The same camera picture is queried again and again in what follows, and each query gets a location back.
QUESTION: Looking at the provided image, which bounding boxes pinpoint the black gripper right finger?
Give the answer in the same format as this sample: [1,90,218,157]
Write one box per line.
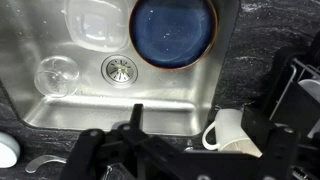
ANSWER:
[240,105,301,180]

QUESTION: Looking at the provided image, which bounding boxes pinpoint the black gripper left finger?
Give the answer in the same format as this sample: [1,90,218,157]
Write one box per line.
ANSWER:
[59,103,158,180]

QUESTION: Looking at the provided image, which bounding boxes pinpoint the black dish drying rack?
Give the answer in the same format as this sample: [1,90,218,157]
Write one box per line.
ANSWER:
[263,31,320,180]

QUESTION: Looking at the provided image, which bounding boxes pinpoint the plain white mug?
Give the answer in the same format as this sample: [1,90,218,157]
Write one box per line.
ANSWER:
[201,108,263,158]

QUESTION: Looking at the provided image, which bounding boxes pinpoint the clear curved plastic piece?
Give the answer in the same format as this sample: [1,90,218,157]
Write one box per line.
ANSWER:
[24,154,68,174]

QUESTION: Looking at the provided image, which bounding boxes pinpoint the white plate in rack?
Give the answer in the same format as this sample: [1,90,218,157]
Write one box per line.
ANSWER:
[297,78,320,105]

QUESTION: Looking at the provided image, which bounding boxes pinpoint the white rounded object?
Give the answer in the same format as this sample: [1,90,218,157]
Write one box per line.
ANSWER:
[0,131,21,169]

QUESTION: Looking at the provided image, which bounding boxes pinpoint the clear drinking glass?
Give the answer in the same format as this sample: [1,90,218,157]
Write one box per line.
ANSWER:
[33,55,81,99]

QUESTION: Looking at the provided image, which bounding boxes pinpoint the metal sink drain strainer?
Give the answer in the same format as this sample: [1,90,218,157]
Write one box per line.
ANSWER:
[100,54,139,86]

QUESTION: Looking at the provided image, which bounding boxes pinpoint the stainless steel sink basin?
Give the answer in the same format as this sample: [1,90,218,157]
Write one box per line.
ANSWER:
[0,0,241,137]

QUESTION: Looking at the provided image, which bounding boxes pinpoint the clear plastic square container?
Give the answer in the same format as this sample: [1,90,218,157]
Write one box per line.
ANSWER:
[63,0,132,54]

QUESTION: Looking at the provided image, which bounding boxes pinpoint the blue glazed ceramic plate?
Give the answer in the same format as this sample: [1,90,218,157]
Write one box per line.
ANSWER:
[128,0,219,71]

